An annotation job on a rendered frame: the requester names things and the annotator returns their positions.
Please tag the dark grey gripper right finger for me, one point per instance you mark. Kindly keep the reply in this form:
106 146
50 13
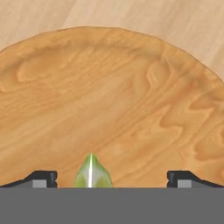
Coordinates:
180 178

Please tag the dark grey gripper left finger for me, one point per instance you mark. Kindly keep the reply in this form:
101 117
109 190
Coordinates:
43 178

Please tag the green lemon wedge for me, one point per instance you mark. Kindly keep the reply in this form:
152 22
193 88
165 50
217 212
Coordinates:
92 175

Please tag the round wooden plate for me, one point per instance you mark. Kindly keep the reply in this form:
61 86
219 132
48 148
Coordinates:
110 102

